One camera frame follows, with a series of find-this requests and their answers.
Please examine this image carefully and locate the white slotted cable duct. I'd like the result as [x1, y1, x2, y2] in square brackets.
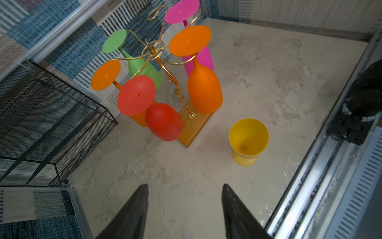
[324, 138, 382, 239]

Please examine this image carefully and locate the pink wine glass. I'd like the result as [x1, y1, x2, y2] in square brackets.
[165, 1, 214, 76]

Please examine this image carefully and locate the yellow wine glass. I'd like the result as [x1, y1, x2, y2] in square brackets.
[228, 118, 269, 167]

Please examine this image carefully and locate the wooden rack base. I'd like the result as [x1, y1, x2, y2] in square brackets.
[178, 100, 213, 148]

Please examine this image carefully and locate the black wire mesh shelf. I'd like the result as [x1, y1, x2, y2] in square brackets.
[1, 61, 117, 187]

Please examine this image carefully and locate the green wine glass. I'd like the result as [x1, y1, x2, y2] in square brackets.
[102, 29, 162, 90]

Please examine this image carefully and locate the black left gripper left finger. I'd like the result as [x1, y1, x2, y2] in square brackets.
[97, 184, 149, 239]

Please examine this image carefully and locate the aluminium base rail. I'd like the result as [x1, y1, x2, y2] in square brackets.
[265, 126, 382, 239]

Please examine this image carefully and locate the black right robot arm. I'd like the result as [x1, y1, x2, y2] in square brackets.
[327, 60, 382, 145]

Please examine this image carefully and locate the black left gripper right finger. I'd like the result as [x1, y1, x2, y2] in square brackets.
[221, 184, 271, 239]

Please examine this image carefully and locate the red wine glass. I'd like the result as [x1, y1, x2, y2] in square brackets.
[117, 76, 183, 141]

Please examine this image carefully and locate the gold wire glass rack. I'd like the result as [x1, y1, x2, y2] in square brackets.
[107, 5, 204, 120]

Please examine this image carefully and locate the orange wine glass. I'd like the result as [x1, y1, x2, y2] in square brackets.
[91, 60, 156, 127]
[169, 33, 223, 114]

